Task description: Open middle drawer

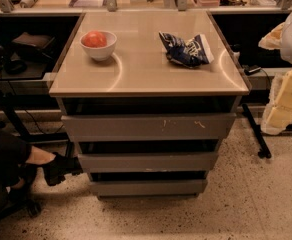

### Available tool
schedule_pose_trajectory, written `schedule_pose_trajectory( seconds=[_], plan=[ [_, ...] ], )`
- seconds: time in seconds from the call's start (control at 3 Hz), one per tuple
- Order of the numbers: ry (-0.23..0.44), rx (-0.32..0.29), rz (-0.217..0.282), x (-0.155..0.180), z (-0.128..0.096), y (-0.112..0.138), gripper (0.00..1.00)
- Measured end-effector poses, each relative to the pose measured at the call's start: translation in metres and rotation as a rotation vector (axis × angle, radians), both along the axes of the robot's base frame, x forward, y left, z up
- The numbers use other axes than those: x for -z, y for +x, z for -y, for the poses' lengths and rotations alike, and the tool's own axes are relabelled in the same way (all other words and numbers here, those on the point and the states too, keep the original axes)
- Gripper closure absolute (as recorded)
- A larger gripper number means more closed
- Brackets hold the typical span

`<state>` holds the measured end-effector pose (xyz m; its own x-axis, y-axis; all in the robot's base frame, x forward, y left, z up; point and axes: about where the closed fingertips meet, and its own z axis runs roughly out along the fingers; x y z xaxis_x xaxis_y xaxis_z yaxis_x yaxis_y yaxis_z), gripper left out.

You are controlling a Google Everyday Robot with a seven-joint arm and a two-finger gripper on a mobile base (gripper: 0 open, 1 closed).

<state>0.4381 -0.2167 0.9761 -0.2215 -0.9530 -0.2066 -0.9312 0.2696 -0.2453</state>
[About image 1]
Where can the black shoe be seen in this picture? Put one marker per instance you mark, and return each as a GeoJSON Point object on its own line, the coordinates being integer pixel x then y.
{"type": "Point", "coordinates": [55, 171]}

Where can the black desk leg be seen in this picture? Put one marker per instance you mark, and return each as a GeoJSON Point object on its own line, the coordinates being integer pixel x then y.
{"type": "Point", "coordinates": [264, 151]}

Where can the white ceramic bowl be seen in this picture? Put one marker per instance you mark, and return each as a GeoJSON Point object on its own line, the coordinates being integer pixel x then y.
{"type": "Point", "coordinates": [102, 53]}

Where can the black headphones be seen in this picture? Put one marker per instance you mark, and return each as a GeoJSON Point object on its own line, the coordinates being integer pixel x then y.
{"type": "Point", "coordinates": [14, 67]}

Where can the blue crumpled chip bag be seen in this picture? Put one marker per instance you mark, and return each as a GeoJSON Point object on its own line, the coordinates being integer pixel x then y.
{"type": "Point", "coordinates": [191, 53]}

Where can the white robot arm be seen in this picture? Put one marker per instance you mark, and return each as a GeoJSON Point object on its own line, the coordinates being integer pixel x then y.
{"type": "Point", "coordinates": [286, 48]}

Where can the black office chair base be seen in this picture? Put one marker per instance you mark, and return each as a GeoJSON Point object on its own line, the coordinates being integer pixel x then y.
{"type": "Point", "coordinates": [9, 206]}

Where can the dark box under desk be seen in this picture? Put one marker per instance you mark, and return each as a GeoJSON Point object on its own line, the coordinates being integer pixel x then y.
{"type": "Point", "coordinates": [33, 47]}

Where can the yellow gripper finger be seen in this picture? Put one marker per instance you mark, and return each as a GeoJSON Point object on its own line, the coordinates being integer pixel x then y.
{"type": "Point", "coordinates": [278, 112]}
{"type": "Point", "coordinates": [272, 40]}

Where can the grey top drawer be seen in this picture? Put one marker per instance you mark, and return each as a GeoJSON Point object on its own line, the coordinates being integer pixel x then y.
{"type": "Point", "coordinates": [148, 127]}

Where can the black power adapter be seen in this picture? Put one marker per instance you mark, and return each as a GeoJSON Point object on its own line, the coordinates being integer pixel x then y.
{"type": "Point", "coordinates": [250, 70]}

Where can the red apple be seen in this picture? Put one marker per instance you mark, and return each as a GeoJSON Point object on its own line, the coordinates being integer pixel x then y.
{"type": "Point", "coordinates": [94, 39]}

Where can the person leg black trousers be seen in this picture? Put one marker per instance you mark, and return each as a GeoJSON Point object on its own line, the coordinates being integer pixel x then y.
{"type": "Point", "coordinates": [15, 152]}

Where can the grey drawer cabinet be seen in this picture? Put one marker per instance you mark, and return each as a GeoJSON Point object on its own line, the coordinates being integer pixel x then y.
{"type": "Point", "coordinates": [137, 79]}

